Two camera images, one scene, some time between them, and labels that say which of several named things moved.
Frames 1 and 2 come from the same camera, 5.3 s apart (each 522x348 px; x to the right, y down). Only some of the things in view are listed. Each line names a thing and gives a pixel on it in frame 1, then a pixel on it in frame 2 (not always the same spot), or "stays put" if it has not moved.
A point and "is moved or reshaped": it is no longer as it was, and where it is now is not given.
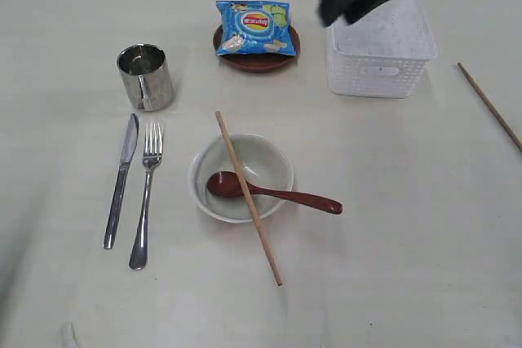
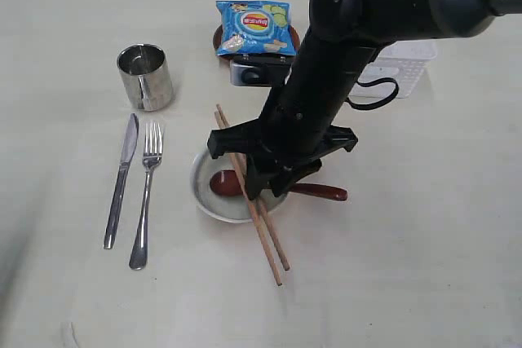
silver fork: x=152 y=151 stays put
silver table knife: x=121 y=184 stays put
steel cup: x=146 y=72 stays put
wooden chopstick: x=493 y=108 → x=263 y=208
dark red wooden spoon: x=226 y=184 is moved or reshaped
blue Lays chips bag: x=255 y=27 stays put
